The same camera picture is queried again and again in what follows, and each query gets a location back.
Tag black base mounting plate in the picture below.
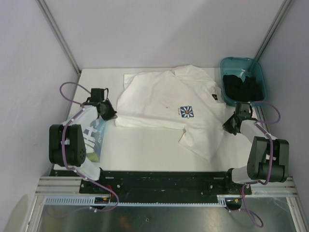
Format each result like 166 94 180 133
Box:
79 170 252 197

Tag purple cable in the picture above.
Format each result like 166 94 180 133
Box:
59 82 120 213
241 101 281 228

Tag black t shirt in bin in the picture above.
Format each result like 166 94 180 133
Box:
223 75 264 102

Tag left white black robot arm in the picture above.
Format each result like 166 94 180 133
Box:
49 88 116 193

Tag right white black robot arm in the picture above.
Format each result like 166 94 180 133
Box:
223 101 289 194

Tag white t shirt flower print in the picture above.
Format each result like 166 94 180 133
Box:
115 65 226 161

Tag teal plastic bin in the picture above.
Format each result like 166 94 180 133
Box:
220 57 267 106

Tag grey slotted cable duct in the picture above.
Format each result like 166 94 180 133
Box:
43 195 227 207

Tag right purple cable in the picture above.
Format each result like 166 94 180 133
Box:
241 101 281 228

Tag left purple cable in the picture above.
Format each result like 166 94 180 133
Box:
59 82 120 213

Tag folded blue printed t shirt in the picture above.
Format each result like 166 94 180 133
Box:
62 117 106 167

